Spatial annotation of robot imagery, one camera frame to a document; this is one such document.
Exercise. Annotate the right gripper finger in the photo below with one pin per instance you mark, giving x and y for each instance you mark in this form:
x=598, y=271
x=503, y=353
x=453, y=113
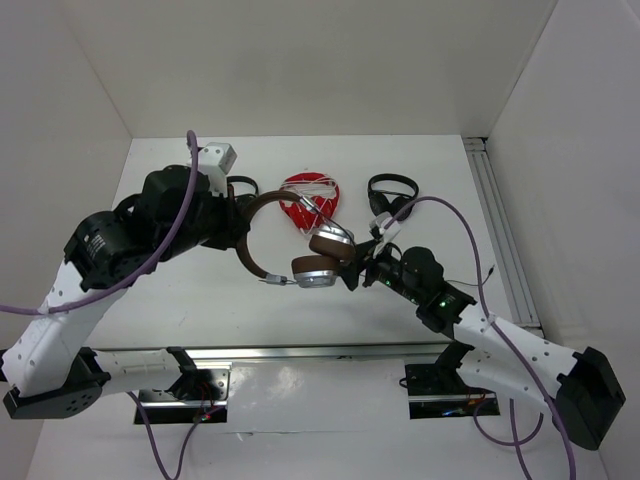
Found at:
x=351, y=272
x=369, y=249

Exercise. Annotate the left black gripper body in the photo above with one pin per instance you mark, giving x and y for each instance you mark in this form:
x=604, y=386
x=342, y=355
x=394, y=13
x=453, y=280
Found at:
x=214, y=226

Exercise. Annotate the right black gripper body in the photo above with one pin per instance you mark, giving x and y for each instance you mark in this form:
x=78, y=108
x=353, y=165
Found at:
x=387, y=269

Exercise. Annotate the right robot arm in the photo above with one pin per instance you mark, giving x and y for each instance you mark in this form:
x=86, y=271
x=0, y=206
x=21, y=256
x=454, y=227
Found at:
x=492, y=353

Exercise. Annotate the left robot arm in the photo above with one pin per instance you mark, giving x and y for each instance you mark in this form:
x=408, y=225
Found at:
x=50, y=371

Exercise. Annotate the left black headphones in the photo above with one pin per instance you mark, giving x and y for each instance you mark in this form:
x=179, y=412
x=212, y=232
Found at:
x=245, y=189

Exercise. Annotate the black headphones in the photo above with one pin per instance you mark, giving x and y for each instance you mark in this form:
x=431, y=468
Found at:
x=245, y=189
x=396, y=203

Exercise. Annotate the right black headphones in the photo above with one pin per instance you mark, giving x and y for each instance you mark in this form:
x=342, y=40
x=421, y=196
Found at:
x=396, y=203

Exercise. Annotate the red headphones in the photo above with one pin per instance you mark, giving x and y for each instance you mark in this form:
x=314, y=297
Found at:
x=321, y=193

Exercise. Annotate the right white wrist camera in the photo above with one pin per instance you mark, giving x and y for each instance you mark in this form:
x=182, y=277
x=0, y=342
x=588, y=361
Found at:
x=384, y=228

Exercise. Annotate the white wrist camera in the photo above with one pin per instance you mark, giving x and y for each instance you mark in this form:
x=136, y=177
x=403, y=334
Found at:
x=215, y=161
x=384, y=228

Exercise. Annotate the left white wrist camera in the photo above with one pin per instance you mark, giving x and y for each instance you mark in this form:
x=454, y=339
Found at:
x=215, y=161

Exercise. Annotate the aluminium rail front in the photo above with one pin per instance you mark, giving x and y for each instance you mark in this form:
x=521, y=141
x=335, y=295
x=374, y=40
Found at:
x=202, y=355

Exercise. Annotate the aluminium rail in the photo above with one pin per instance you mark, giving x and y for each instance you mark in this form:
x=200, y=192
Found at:
x=202, y=355
x=508, y=260

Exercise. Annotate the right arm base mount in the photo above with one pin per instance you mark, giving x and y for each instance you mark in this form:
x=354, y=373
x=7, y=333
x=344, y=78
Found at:
x=436, y=392

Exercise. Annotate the aluminium rail right side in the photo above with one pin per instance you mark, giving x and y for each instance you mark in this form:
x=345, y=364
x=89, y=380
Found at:
x=508, y=260

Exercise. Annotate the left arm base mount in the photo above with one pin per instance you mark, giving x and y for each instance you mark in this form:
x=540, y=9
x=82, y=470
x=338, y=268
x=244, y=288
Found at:
x=206, y=400

